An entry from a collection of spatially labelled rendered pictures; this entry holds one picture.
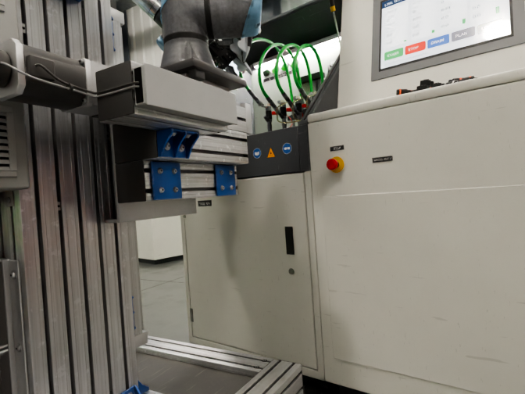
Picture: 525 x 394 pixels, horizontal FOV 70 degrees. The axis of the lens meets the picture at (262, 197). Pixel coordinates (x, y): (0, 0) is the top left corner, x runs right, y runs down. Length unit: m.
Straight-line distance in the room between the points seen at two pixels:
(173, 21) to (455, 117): 0.77
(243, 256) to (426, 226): 0.70
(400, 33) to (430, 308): 0.94
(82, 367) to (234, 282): 0.75
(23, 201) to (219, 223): 0.87
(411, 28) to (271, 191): 0.76
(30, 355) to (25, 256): 0.19
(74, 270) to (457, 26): 1.32
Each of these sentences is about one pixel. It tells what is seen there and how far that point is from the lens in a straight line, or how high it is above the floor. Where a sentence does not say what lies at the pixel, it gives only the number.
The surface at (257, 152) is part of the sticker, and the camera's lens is 1.41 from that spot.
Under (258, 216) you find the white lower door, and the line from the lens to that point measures 1.41.
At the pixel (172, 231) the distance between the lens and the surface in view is 4.54.
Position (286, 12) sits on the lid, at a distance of 1.97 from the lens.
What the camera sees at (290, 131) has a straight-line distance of 1.33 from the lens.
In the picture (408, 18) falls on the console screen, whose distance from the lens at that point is 1.56.
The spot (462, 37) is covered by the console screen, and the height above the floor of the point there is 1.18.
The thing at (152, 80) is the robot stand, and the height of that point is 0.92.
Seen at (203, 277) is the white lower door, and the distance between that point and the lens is 1.68.
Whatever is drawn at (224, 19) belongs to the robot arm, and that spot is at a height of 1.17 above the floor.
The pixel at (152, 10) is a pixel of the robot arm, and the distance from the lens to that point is 1.47.
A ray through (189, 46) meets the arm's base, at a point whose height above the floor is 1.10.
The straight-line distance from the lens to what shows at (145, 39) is 8.44.
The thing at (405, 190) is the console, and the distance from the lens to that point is 1.15.
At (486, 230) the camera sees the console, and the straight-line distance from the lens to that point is 1.11.
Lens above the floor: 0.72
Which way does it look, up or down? level
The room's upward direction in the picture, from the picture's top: 4 degrees counter-clockwise
